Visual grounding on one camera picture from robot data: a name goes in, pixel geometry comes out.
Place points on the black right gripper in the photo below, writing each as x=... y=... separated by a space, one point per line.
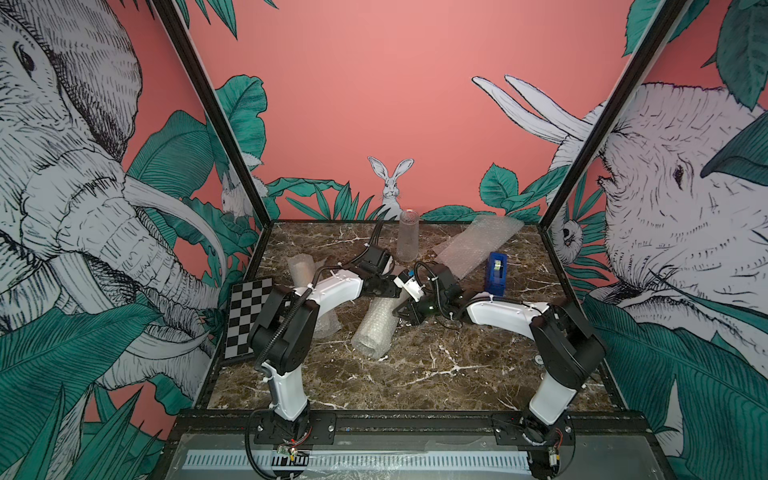
x=413 y=316

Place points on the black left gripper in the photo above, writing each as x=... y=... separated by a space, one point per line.
x=394 y=290

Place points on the bubble wrap sheet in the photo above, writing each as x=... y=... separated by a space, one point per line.
x=302 y=268
x=471 y=248

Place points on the bubble wrap pile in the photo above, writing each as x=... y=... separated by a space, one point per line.
x=374 y=335

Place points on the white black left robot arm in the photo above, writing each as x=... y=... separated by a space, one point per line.
x=282 y=333

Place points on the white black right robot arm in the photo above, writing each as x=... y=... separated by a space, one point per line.
x=569 y=346

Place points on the clear textured glass vase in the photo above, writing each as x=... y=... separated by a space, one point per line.
x=408 y=236

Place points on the blue tape dispenser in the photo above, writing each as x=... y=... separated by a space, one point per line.
x=496 y=274

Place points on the black white checkerboard card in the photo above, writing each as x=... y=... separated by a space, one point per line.
x=246 y=302

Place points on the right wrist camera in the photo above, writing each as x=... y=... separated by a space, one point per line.
x=410 y=284

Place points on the white slotted cable duct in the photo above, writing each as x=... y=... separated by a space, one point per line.
x=449 y=461

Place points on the black front mounting rail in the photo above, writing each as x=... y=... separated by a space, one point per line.
x=325 y=427

